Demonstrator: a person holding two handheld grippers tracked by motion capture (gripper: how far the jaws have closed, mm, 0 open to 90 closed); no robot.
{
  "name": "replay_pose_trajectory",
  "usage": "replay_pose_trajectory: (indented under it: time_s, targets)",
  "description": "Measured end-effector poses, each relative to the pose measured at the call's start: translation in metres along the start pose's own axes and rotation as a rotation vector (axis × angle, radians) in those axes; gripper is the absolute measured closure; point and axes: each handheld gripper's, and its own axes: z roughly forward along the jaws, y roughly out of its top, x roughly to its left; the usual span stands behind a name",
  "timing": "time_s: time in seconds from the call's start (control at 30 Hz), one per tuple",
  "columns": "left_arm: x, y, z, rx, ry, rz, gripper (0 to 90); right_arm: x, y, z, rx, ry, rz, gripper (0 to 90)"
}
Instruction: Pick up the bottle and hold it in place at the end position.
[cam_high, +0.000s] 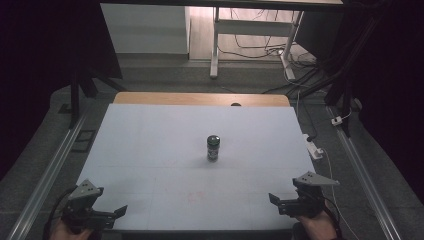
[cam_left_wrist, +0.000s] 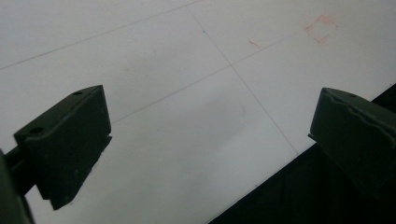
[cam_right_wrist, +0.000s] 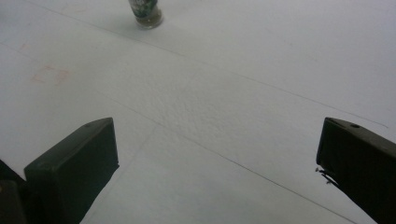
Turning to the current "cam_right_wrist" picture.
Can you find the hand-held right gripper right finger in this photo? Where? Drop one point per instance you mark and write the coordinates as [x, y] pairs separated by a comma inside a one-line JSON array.
[[361, 165]]

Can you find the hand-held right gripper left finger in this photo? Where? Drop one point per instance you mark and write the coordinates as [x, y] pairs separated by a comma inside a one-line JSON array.
[[74, 168]]

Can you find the clear bottle with green label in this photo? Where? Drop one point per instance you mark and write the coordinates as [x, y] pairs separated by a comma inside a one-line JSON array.
[[146, 12]]

